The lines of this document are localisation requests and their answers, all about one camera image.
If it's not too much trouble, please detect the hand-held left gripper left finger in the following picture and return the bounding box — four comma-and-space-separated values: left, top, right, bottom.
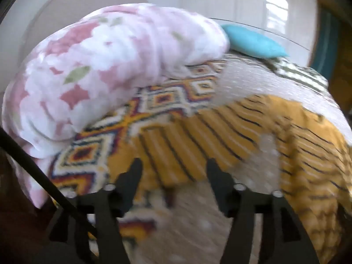
47, 158, 143, 264

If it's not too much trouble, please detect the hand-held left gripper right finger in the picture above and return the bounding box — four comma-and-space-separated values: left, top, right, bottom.
206, 158, 320, 264

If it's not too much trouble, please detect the yellow striped shirt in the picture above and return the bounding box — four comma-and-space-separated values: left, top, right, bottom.
107, 93, 352, 264

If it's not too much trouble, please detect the geometric patterned blanket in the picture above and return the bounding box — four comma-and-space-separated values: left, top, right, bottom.
48, 58, 229, 256

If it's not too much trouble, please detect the beige dotted bedsheet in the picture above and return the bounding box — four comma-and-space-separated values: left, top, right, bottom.
132, 52, 350, 264

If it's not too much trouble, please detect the pink floral quilt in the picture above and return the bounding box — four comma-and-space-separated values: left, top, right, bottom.
1, 3, 230, 209

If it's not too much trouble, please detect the olive checkered cloth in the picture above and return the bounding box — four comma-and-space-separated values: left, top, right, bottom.
272, 58, 329, 94

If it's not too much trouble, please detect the turquoise pillow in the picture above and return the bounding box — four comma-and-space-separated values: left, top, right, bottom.
220, 23, 289, 60

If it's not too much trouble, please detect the white rounded headboard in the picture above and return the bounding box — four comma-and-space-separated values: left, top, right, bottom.
18, 0, 150, 61

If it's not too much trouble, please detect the black cable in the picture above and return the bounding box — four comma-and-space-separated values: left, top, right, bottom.
0, 131, 98, 237

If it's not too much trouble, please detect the teal door frame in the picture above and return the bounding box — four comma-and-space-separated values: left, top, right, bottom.
309, 5, 342, 81

